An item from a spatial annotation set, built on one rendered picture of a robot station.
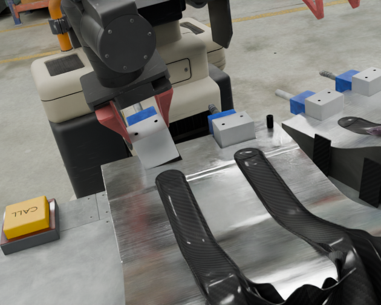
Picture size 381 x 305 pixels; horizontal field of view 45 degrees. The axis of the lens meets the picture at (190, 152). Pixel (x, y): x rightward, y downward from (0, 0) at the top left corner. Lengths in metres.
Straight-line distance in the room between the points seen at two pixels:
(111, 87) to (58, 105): 0.73
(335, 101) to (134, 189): 0.35
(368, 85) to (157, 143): 0.38
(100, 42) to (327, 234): 0.28
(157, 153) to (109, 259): 0.16
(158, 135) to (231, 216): 0.15
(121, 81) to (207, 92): 0.52
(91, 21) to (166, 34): 0.59
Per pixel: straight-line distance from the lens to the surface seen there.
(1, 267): 0.71
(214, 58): 1.37
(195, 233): 0.53
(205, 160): 0.62
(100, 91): 0.55
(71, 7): 0.51
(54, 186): 2.38
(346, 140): 0.70
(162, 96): 0.56
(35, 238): 0.70
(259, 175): 0.59
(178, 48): 1.04
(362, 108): 0.79
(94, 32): 0.45
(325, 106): 0.75
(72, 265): 0.66
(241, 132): 0.64
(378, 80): 0.84
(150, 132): 0.60
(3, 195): 2.47
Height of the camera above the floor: 1.23
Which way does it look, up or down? 32 degrees down
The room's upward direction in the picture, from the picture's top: 11 degrees counter-clockwise
